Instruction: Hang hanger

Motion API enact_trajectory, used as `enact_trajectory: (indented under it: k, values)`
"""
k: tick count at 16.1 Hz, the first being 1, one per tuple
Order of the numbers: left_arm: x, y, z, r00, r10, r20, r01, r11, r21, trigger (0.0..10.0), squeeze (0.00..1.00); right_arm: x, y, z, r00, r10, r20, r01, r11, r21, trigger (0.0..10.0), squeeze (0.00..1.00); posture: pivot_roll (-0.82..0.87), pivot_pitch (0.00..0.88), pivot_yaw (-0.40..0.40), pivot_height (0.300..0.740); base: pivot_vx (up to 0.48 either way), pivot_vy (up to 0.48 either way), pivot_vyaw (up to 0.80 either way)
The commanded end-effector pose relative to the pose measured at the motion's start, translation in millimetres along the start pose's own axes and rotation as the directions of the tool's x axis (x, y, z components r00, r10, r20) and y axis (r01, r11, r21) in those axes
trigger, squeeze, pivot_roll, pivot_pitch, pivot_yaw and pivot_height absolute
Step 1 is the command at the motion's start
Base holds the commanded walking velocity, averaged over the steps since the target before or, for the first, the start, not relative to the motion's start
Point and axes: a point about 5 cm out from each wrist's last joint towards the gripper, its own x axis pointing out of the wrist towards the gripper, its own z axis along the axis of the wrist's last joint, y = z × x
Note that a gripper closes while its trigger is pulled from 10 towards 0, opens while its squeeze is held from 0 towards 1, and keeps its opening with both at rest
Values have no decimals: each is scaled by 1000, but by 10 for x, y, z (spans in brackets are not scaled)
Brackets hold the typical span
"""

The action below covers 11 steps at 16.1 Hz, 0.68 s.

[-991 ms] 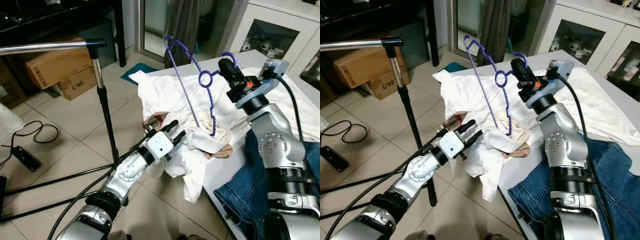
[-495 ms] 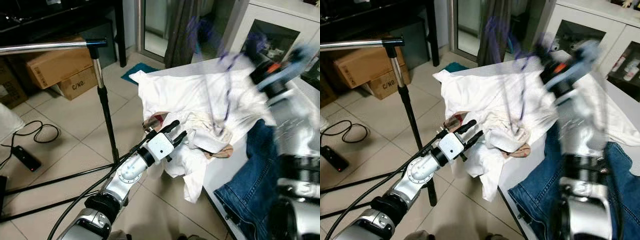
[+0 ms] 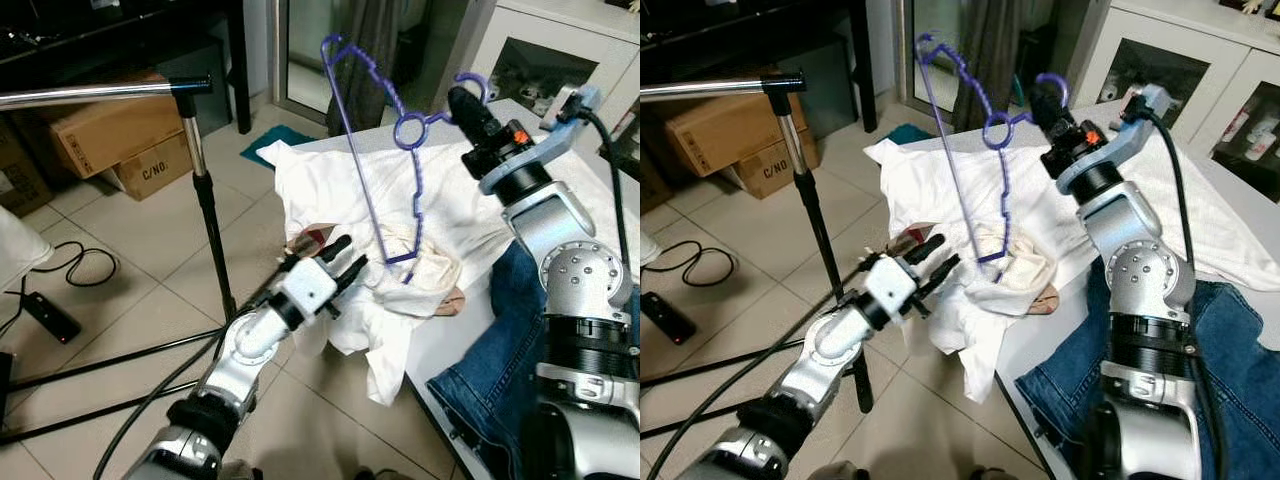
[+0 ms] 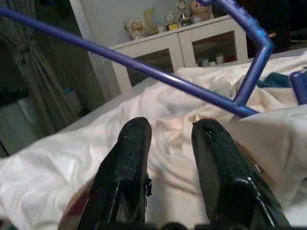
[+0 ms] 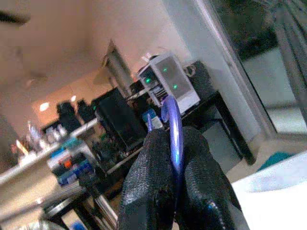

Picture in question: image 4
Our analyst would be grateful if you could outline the purple plastic hanger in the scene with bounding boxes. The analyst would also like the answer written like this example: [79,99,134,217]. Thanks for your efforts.
[0,0,307,118]

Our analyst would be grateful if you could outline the sheep plush toy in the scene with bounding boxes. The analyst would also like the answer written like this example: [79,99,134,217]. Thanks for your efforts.
[124,19,147,41]

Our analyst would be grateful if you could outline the gold trophy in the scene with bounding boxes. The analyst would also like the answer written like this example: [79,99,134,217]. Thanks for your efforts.
[176,0,192,27]

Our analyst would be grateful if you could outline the white cotton shirt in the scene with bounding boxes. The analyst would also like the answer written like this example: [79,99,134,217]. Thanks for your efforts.
[0,49,307,230]

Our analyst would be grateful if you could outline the yellow green figurine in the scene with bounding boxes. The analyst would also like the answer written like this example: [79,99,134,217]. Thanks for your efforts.
[143,7,158,36]

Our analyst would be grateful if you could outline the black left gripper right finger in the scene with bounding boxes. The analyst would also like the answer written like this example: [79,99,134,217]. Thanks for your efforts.
[191,118,292,230]

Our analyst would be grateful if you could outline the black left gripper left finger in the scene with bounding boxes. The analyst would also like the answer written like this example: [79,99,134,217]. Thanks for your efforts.
[78,116,153,230]

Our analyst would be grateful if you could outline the brown bear plush toy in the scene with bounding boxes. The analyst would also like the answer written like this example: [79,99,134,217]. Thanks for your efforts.
[189,0,215,22]

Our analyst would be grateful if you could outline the blue denim shorts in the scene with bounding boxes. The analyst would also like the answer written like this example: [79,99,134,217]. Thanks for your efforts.
[259,73,295,89]

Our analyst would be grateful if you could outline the dark grey curtain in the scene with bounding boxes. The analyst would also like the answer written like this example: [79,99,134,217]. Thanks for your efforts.
[0,28,82,144]

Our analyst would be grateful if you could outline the white glass-door cabinet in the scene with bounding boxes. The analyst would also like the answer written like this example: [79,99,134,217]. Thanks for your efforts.
[111,14,249,89]

